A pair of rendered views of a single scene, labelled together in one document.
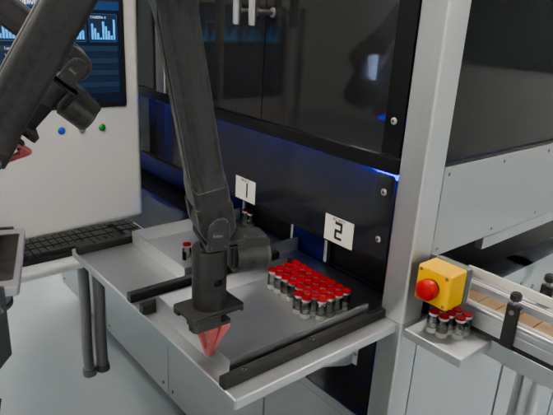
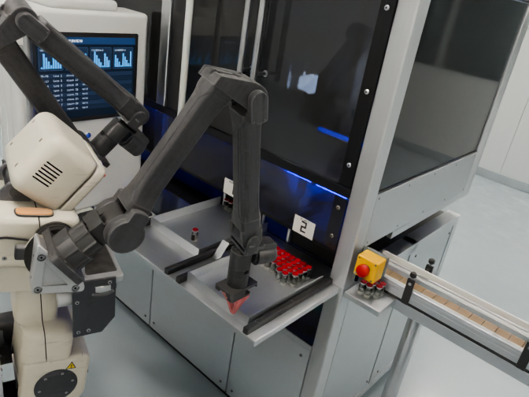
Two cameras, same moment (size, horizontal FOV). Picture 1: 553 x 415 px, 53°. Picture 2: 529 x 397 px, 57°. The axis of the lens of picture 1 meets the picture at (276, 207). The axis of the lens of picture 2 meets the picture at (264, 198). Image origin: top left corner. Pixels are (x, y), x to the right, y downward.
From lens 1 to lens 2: 49 cm
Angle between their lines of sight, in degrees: 11
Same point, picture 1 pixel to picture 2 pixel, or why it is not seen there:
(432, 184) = (369, 206)
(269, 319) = (261, 286)
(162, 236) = (170, 219)
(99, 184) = (112, 172)
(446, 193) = (376, 209)
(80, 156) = not seen: hidden behind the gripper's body
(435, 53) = (380, 131)
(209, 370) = (234, 322)
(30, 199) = not seen: hidden behind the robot
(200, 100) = (253, 172)
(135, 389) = (119, 320)
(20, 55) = (166, 157)
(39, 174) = not seen: hidden behind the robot
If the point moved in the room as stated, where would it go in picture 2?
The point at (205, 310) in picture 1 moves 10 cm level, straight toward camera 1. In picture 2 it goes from (237, 287) to (245, 312)
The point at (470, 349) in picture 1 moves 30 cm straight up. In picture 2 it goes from (384, 305) to (410, 220)
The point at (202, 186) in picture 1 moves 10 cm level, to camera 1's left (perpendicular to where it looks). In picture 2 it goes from (247, 219) to (205, 216)
